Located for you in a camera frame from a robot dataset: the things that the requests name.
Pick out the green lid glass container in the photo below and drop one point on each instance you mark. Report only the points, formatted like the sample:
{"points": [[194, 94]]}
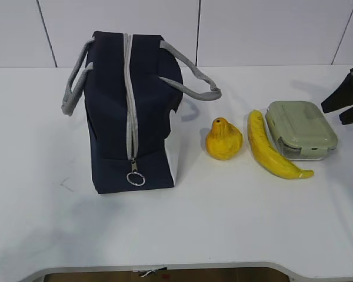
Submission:
{"points": [[299, 130]]}

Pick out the yellow banana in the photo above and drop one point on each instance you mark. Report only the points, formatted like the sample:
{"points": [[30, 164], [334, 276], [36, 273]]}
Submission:
{"points": [[266, 155]]}

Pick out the yellow pear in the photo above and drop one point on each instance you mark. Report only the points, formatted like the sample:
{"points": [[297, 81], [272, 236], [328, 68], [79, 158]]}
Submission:
{"points": [[224, 140]]}

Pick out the navy blue lunch bag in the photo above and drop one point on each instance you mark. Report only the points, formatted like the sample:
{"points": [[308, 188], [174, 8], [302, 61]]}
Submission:
{"points": [[133, 86]]}

